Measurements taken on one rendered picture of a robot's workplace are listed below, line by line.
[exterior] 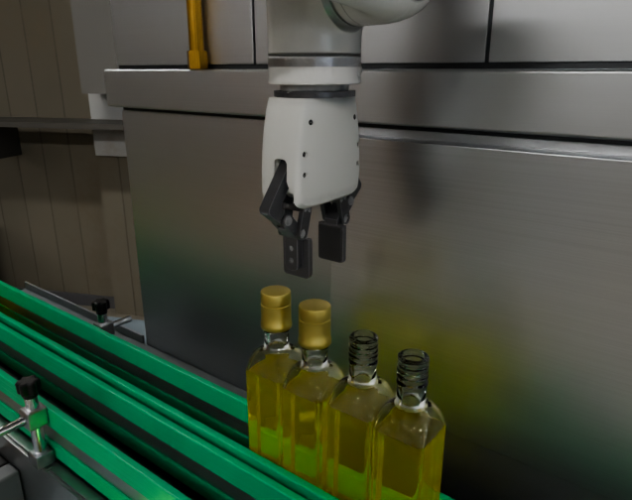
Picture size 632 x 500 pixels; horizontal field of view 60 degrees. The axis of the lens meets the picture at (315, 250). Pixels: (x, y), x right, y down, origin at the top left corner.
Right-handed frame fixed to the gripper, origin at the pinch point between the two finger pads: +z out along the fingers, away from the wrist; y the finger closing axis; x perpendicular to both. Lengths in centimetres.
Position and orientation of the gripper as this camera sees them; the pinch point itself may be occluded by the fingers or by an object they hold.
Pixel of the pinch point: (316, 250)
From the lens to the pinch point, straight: 55.3
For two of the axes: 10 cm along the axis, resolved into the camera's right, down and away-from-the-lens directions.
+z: 0.0, 9.5, 3.1
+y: -6.2, 2.5, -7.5
